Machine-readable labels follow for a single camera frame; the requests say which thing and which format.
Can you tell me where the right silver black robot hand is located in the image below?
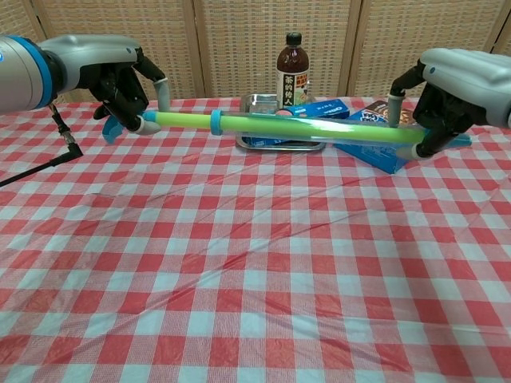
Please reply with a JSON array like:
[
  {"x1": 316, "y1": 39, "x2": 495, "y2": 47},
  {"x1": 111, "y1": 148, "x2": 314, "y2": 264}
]
[{"x1": 388, "y1": 47, "x2": 511, "y2": 160}]

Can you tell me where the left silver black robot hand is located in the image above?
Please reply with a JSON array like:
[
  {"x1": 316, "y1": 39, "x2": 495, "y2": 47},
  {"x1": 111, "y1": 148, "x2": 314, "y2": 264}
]
[{"x1": 39, "y1": 34, "x2": 171, "y2": 136}]

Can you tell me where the large yellow blue syringe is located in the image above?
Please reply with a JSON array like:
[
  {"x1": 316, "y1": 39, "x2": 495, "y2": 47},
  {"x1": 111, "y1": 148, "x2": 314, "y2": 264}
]
[{"x1": 101, "y1": 108, "x2": 473, "y2": 147}]

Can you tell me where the red white checkered tablecloth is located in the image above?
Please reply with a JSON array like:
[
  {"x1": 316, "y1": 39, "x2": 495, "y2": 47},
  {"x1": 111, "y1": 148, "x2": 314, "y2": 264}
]
[{"x1": 0, "y1": 94, "x2": 511, "y2": 383}]

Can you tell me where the blue brown chocolate cookie box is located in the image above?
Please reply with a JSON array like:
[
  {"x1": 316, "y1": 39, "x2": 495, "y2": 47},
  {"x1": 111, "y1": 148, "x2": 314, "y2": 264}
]
[{"x1": 332, "y1": 101, "x2": 425, "y2": 175}]

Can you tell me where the bamboo folding screen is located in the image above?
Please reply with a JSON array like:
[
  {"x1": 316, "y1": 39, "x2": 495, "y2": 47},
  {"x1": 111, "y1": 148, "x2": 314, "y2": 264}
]
[{"x1": 0, "y1": 0, "x2": 511, "y2": 105}]

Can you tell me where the long blue cookie box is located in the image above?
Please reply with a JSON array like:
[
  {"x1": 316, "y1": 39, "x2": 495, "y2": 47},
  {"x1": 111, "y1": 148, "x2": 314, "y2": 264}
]
[{"x1": 242, "y1": 98, "x2": 352, "y2": 148}]

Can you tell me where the rectangular metal tray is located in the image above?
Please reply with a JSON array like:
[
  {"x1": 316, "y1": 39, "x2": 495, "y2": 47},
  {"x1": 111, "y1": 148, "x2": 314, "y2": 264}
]
[{"x1": 235, "y1": 93, "x2": 326, "y2": 152}]

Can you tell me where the dark tea bottle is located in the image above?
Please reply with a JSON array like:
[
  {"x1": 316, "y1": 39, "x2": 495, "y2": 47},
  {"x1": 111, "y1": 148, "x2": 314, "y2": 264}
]
[{"x1": 275, "y1": 32, "x2": 312, "y2": 112}]

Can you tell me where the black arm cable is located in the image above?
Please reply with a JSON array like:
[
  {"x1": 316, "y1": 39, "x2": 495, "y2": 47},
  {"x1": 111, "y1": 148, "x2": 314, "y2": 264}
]
[{"x1": 0, "y1": 102, "x2": 85, "y2": 189}]

